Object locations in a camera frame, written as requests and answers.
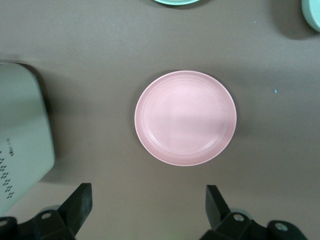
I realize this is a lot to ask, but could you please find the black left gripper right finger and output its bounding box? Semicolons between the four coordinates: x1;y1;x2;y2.
199;184;307;240

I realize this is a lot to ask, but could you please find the brown table mat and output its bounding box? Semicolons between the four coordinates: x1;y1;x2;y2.
0;0;320;240

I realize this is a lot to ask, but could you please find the green plate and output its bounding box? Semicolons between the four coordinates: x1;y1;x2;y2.
152;0;201;6

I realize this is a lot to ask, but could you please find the beige toaster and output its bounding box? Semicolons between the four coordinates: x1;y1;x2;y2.
0;62;56;216

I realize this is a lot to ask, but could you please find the pink plate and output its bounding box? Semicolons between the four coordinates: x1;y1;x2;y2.
134;70;238;168

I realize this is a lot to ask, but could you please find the green bowl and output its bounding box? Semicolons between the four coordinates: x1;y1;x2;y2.
301;0;320;33

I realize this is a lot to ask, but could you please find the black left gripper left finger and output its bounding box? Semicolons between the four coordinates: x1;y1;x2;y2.
0;182;93;240

